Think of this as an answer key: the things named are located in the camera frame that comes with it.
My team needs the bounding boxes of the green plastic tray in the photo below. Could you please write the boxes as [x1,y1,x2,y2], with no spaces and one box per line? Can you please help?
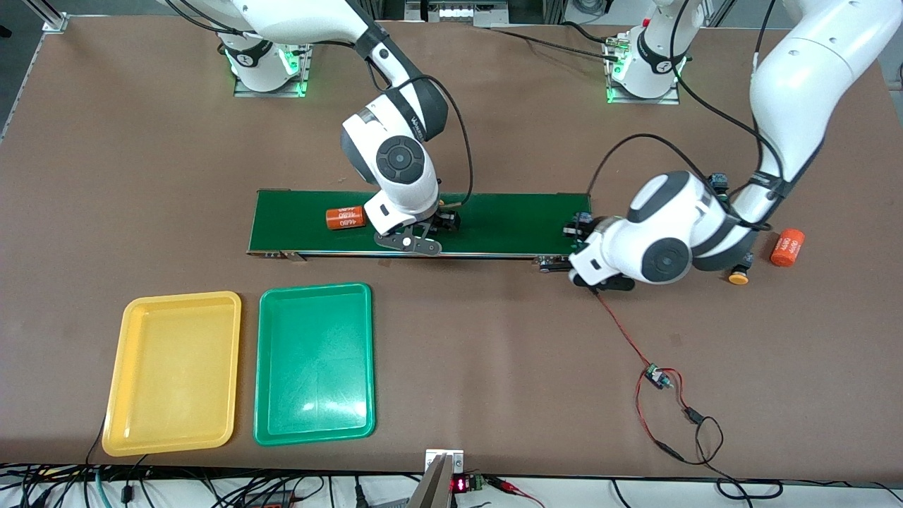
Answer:
[253,282,376,447]

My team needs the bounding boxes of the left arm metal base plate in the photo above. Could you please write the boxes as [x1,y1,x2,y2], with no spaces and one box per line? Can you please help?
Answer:
[605,34,682,105]

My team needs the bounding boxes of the black looped power cable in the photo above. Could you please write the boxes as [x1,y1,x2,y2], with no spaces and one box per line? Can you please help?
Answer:
[653,408,784,502]

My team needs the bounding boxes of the green conveyor belt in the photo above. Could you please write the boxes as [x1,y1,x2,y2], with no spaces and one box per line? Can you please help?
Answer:
[246,188,599,274]

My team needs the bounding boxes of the red alligator clip lead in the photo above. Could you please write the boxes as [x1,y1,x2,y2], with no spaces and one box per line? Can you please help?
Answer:
[487,476,545,508]

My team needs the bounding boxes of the lit white control box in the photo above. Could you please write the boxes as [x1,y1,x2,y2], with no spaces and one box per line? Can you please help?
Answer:
[422,0,510,28]

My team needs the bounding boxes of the red black twisted wire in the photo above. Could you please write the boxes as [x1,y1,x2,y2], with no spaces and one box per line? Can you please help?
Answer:
[595,289,655,371]

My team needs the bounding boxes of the orange 4680 battery cylinder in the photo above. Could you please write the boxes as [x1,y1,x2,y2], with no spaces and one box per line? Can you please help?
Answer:
[770,229,806,268]
[325,205,366,231]

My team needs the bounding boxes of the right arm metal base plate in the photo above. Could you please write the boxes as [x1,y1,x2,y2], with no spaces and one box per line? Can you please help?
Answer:
[234,32,315,98]

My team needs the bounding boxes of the red power lead wires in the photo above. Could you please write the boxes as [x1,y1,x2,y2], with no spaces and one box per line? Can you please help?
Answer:
[635,367,701,452]

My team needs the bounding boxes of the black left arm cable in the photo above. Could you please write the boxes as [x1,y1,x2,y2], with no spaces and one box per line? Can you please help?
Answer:
[588,0,777,205]

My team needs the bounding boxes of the grey metal camera bracket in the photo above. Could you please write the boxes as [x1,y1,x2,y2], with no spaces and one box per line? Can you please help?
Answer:
[408,449,466,508]

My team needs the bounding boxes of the yellow plastic tray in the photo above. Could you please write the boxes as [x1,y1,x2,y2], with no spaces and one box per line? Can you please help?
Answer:
[102,291,243,457]

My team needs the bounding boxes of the black cable to arm base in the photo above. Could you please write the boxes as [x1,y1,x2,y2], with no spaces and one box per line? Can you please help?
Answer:
[487,21,625,63]

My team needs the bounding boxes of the aluminium extrusion frame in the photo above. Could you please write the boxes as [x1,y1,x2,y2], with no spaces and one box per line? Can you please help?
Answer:
[25,0,71,34]

